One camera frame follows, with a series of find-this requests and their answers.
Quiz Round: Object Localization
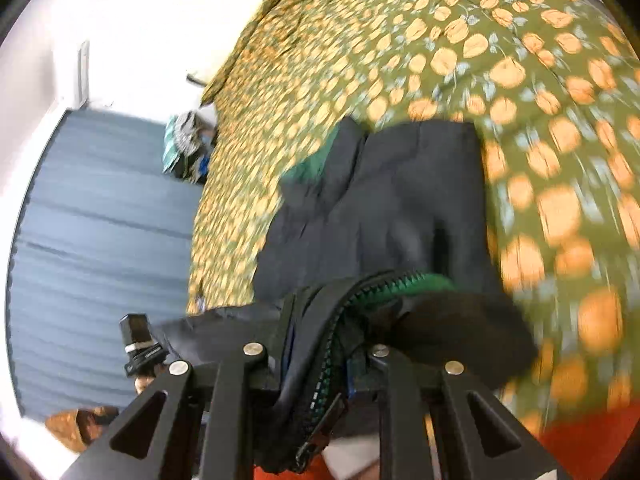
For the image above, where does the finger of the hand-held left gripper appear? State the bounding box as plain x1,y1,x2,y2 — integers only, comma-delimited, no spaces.
118,313,169,379

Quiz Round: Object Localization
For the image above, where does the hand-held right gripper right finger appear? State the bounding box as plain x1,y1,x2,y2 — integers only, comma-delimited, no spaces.
350,342,561,480

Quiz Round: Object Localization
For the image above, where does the black puffer jacket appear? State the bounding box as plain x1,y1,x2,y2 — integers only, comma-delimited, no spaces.
160,117,539,476

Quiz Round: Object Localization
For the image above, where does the white air conditioner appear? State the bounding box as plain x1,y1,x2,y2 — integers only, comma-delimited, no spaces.
77,40,92,107

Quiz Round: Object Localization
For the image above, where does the pile of clothes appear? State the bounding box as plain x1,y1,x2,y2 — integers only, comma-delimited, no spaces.
162,110,219,185

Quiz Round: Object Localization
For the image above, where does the green orange floral quilt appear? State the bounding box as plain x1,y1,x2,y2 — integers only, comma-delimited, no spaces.
185,0,640,441

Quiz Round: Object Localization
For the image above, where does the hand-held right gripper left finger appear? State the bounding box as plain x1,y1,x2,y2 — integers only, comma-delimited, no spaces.
62,342,283,480

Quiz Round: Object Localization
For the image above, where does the blue curtain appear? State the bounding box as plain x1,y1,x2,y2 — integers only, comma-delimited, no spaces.
7,109,216,418

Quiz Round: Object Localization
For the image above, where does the brown orange patterned object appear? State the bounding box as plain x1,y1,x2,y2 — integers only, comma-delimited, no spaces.
45,406,121,455

